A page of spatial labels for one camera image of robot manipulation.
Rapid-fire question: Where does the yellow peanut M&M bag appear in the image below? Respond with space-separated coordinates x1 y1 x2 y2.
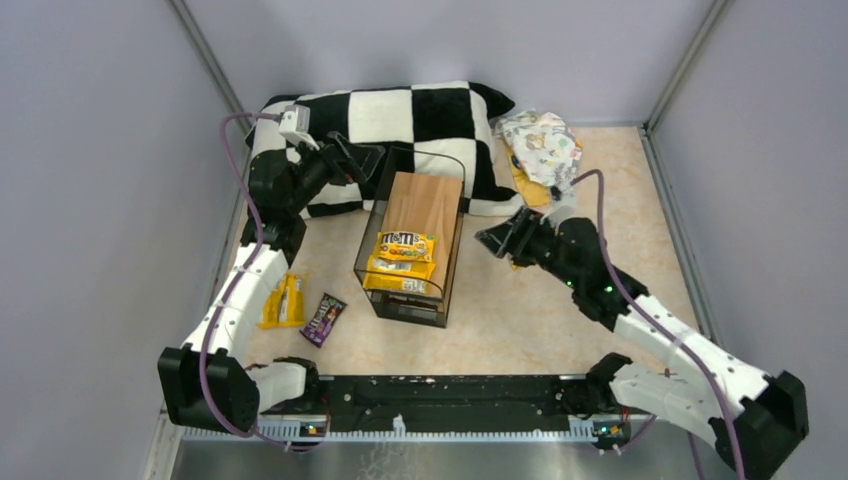
374 231 436 262

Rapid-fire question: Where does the purple M&M candy bag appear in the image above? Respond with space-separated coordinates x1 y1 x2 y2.
300 293 347 348

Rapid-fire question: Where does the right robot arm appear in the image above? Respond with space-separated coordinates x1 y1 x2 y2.
475 207 809 479

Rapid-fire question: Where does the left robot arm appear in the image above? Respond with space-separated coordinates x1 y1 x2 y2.
157 132 385 437

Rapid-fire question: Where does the yellow candy bag on shelf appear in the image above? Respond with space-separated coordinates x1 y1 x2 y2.
363 256 435 294

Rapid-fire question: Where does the yellow candy bag left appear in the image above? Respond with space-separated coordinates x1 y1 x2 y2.
258 273 307 329

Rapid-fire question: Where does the yellow cloth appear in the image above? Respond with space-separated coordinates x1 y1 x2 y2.
501 140 583 208

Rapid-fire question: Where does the black white checkered pillow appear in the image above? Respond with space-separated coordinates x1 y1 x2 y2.
262 81 523 217

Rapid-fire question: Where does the patterned white cloth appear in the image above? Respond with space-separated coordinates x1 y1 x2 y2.
493 110 583 195

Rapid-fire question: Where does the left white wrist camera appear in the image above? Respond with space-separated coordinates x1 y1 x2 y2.
278 104 318 149

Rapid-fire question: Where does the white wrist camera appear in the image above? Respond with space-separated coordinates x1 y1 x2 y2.
548 185 577 215
278 104 318 149

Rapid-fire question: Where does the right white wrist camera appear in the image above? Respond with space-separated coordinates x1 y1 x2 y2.
548 185 577 215

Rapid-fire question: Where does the black wire shelf wooden top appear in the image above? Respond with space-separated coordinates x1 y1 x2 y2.
353 146 466 328

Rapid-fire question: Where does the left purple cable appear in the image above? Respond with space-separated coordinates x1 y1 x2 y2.
198 112 319 452

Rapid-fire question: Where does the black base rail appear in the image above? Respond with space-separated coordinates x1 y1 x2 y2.
264 374 654 452

